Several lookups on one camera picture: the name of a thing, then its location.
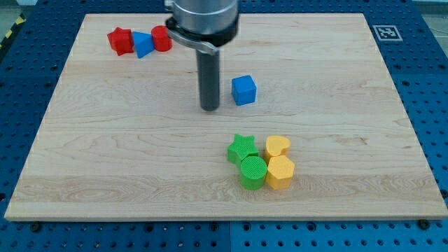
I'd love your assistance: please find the blue triangle block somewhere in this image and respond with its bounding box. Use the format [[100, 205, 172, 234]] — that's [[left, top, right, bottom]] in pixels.
[[132, 31, 155, 58]]

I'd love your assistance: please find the green star block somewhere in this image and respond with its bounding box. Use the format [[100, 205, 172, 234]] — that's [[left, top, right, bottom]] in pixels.
[[227, 134, 259, 168]]

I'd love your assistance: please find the red star block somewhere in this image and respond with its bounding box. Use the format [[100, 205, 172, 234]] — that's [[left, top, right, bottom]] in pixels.
[[107, 27, 134, 56]]

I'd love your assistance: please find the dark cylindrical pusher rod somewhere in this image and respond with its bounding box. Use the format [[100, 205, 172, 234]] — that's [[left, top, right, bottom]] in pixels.
[[196, 50, 220, 111]]

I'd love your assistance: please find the white fiducial marker tag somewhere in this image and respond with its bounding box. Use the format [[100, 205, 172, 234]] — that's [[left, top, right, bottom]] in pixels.
[[372, 24, 403, 41]]

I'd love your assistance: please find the yellow heart block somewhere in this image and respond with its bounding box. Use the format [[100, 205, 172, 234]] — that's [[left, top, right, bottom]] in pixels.
[[264, 135, 291, 163]]

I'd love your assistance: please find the red cylinder block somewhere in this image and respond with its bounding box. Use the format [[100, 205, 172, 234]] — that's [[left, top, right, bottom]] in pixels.
[[151, 25, 172, 52]]

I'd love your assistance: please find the yellow hexagon block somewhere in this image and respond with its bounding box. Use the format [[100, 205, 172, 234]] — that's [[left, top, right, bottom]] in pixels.
[[265, 155, 295, 190]]

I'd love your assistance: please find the green cylinder block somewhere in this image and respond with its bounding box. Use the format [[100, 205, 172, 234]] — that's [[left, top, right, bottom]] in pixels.
[[240, 156, 267, 190]]

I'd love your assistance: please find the blue cube block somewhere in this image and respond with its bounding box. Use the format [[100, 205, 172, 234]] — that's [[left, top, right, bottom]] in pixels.
[[231, 75, 257, 106]]

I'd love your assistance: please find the wooden board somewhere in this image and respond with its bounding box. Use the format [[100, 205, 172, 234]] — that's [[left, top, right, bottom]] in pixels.
[[5, 13, 447, 222]]

